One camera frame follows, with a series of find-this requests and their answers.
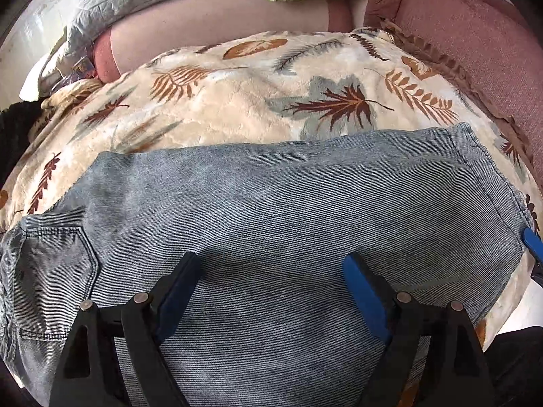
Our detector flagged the grey-blue denim pants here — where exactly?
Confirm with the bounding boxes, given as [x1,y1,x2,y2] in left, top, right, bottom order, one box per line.
[1,124,542,406]

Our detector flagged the pink sofa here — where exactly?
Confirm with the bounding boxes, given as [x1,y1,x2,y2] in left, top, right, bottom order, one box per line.
[90,0,543,179]

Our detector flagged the black cloth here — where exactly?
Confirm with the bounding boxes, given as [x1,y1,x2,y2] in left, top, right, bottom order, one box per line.
[0,98,43,186]

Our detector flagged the cream leaf-pattern blanket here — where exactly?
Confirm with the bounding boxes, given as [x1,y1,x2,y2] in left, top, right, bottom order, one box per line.
[1,31,542,348]

